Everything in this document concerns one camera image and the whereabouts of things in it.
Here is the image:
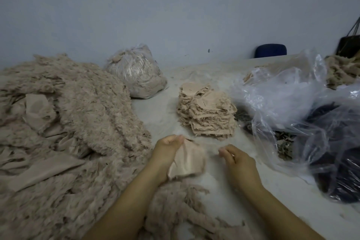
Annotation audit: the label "person's left hand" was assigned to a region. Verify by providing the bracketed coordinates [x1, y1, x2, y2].
[149, 134, 186, 184]

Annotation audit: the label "person's right hand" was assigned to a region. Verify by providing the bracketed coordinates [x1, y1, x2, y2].
[218, 144, 264, 193]

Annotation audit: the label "stack of sorted beige pieces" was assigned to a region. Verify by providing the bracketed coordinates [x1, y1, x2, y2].
[177, 82, 215, 128]

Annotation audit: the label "beige scrap strips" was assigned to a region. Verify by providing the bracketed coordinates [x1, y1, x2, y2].
[138, 178, 254, 240]

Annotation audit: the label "large pile beige fabric scraps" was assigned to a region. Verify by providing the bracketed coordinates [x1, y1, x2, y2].
[0, 54, 153, 240]

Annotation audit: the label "person's left forearm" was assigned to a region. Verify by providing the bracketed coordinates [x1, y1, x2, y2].
[81, 166, 168, 240]

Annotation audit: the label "person's right forearm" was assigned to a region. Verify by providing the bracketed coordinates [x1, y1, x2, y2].
[243, 183, 327, 240]

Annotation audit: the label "beige fur pile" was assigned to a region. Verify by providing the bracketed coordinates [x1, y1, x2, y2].
[325, 51, 360, 90]

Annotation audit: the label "large clear plastic bag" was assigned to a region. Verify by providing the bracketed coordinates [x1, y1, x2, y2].
[231, 51, 360, 204]

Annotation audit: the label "clear bag of beige scraps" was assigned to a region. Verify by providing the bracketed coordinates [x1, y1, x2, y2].
[106, 44, 168, 100]

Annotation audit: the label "blue chair back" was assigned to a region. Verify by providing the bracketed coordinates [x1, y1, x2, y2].
[253, 43, 288, 59]

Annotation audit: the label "black handbag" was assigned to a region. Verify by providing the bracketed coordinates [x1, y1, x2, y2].
[336, 16, 360, 59]

